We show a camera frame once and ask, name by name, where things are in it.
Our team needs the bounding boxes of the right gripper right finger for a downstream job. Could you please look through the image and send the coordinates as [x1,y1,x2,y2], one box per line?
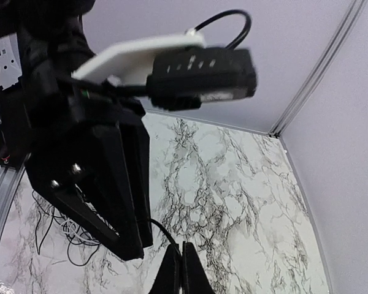
[182,242,215,294]

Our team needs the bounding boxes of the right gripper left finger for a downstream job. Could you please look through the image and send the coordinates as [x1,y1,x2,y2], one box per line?
[149,242,181,294]

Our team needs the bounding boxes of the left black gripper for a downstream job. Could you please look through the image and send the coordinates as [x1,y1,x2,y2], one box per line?
[0,1,145,164]

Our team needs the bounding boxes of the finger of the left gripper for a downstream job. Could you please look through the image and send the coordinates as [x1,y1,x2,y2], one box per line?
[26,125,144,261]
[120,119,153,247]

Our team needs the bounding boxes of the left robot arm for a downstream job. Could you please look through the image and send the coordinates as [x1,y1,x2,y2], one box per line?
[0,1,153,261]

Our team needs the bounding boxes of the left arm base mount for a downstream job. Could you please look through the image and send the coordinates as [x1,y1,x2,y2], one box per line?
[0,86,32,170]

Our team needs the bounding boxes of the black thin looped cable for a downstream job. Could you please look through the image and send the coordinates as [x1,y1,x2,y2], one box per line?
[30,189,111,267]

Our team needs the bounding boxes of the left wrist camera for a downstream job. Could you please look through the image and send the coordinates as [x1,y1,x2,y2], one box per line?
[72,32,258,111]

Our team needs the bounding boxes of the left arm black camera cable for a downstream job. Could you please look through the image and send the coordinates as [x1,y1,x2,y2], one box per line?
[185,9,253,50]

